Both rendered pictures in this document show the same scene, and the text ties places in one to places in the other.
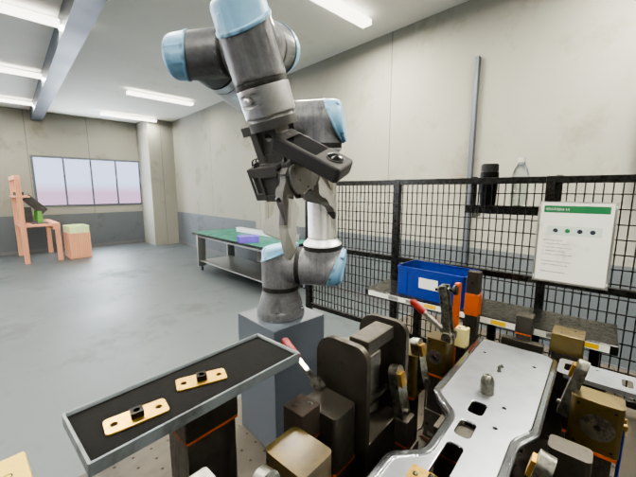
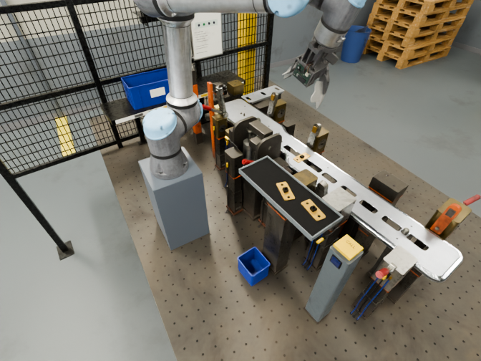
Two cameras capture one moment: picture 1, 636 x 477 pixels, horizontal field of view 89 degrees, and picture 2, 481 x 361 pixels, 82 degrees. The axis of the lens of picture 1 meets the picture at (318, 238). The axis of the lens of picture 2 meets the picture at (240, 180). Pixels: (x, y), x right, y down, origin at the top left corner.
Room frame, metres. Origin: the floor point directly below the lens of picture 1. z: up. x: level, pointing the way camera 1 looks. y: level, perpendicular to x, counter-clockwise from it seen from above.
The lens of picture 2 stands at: (0.54, 0.88, 1.84)
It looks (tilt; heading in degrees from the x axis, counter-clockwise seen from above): 44 degrees down; 283
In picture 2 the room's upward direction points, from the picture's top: 1 degrees clockwise
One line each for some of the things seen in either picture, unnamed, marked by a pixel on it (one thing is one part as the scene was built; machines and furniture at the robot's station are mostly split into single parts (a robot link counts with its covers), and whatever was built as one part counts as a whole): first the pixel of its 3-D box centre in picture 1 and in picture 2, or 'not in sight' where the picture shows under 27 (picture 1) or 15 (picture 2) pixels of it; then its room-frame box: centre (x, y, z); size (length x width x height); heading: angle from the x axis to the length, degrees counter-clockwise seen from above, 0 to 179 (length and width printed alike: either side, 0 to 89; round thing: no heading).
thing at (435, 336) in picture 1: (432, 387); (218, 144); (0.95, -0.37, 0.87); 0.10 x 0.07 x 0.35; 49
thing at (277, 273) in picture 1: (282, 263); (162, 130); (1.00, 0.11, 1.27); 0.13 x 0.12 x 0.14; 79
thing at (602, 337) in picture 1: (470, 307); (178, 93); (1.29, -0.64, 1.02); 0.90 x 0.22 x 0.03; 49
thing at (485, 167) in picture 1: (488, 185); not in sight; (1.46, -0.76, 1.52); 0.07 x 0.07 x 0.18
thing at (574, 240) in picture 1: (572, 243); (206, 31); (1.18, -0.94, 1.30); 0.23 x 0.02 x 0.31; 49
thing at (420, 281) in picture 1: (436, 281); (153, 87); (1.39, -0.52, 1.10); 0.30 x 0.17 x 0.13; 45
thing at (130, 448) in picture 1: (200, 382); (286, 192); (0.53, 0.21, 1.16); 0.37 x 0.14 x 0.02; 139
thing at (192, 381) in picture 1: (202, 377); (285, 190); (0.54, 0.21, 1.17); 0.08 x 0.04 x 0.01; 118
